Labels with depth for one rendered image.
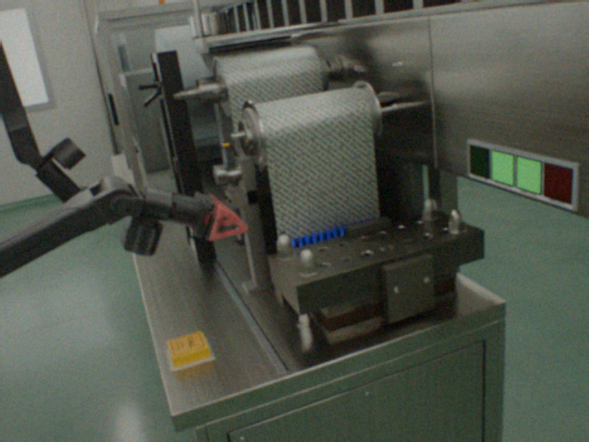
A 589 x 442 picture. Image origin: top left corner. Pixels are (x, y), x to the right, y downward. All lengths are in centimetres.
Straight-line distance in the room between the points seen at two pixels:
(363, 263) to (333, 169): 23
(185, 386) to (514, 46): 77
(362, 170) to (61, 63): 563
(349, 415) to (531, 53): 69
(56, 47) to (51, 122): 83
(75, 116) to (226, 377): 578
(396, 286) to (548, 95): 41
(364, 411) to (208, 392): 30
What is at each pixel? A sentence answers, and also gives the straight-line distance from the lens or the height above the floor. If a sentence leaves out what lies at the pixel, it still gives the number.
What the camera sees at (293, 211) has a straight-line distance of 110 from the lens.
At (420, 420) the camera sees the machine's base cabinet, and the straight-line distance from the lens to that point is 114.
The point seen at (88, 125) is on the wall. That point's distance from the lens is 659.
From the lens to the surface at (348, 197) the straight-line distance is 114.
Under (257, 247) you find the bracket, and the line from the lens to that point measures 119.
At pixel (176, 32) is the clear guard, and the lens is 205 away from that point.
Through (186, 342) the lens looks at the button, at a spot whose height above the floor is 92.
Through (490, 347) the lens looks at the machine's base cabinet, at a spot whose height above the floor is 80.
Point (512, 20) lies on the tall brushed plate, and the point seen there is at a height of 142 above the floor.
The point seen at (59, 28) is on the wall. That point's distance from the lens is 657.
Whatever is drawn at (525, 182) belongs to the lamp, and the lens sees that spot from 92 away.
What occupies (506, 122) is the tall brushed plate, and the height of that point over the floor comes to 126.
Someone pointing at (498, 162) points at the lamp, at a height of 119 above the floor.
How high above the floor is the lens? 144
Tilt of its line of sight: 20 degrees down
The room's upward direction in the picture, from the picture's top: 8 degrees counter-clockwise
